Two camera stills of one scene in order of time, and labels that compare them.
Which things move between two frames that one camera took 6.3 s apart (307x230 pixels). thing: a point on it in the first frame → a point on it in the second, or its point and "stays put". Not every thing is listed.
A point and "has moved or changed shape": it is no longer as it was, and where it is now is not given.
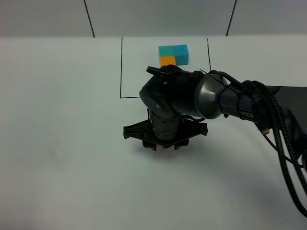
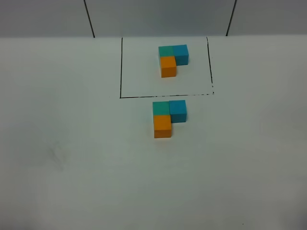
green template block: [165, 51] stays put
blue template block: [181, 54] stays put
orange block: [159, 147] has moved or changed shape
